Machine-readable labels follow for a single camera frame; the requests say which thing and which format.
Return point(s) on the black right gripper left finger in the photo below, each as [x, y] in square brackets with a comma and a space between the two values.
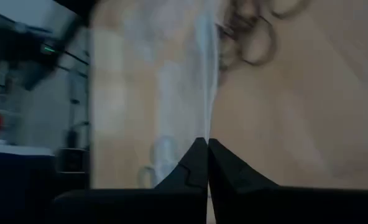
[171, 205]

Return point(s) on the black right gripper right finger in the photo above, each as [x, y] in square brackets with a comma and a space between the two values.
[264, 205]

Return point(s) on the clear plastic zip bag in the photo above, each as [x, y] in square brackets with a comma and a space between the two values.
[156, 77]

